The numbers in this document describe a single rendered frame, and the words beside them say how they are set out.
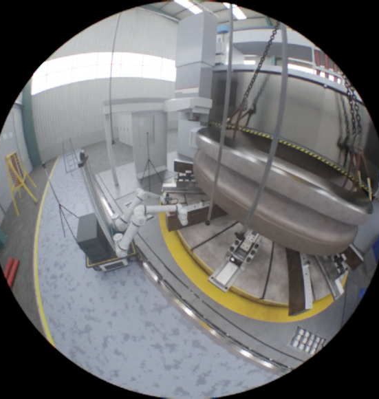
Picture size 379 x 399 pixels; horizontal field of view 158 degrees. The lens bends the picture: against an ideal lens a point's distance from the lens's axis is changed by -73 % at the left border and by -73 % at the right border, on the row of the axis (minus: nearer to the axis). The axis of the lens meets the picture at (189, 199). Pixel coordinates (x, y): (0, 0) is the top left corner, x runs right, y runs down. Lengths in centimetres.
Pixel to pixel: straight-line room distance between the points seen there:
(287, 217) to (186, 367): 238
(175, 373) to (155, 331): 70
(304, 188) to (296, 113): 341
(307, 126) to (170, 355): 568
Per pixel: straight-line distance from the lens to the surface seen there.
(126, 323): 229
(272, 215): 188
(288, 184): 158
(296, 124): 470
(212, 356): 224
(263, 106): 494
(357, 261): 426
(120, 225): 219
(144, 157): 489
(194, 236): 239
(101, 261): 237
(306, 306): 211
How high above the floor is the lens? 216
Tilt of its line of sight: 36 degrees down
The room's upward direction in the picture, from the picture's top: 4 degrees clockwise
